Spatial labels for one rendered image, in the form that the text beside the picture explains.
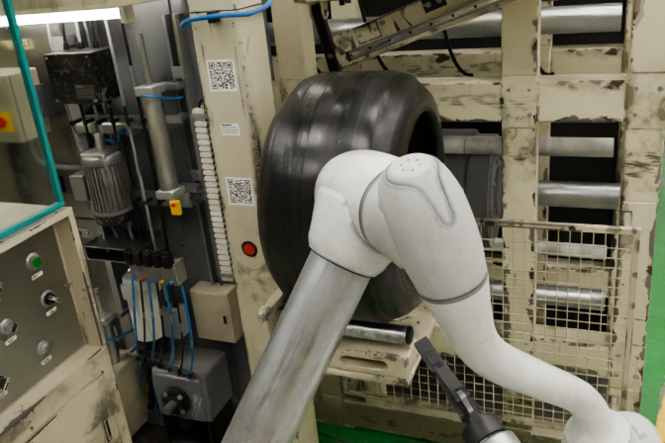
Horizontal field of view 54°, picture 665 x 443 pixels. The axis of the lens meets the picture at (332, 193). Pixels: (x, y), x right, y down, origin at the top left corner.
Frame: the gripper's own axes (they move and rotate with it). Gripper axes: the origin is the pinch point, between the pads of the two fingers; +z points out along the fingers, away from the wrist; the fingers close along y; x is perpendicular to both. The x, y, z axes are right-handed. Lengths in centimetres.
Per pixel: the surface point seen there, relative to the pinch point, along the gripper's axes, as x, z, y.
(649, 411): 75, 5, 146
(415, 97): 27, 43, -22
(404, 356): -2.8, 12.4, 19.5
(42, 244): -61, 61, -21
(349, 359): -14.0, 22.0, 24.8
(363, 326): -7.3, 22.6, 16.0
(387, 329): -3.0, 18.6, 16.0
